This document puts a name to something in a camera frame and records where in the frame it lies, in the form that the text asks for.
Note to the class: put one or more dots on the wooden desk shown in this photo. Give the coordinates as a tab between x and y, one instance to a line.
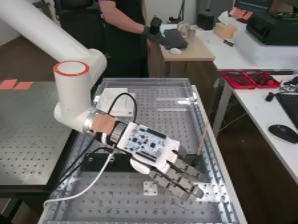
190	53

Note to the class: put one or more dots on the clear box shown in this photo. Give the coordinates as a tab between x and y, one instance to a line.
177	110

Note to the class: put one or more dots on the thin stick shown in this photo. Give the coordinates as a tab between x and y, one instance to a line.
202	133

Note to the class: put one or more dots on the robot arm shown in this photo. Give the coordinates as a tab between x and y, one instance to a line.
73	83

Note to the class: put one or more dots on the red tray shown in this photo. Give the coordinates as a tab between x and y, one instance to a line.
237	80
266	78

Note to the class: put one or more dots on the black plate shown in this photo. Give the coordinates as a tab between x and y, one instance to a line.
101	164

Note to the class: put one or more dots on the cardboard box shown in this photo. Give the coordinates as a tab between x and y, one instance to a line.
223	30

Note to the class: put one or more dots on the black computer mouse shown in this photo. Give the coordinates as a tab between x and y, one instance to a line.
283	133

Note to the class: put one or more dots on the small white box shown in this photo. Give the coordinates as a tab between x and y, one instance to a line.
110	100

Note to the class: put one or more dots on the white computer mouse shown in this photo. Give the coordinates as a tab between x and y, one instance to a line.
175	51

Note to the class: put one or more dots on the large black device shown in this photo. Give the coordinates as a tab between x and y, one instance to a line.
270	23

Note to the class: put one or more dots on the white desk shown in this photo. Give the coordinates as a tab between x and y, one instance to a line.
261	123

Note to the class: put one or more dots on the person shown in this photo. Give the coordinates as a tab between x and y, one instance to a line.
124	36

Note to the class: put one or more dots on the small grey square part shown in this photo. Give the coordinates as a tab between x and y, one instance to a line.
149	188

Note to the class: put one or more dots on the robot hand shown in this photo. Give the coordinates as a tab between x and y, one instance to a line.
148	143

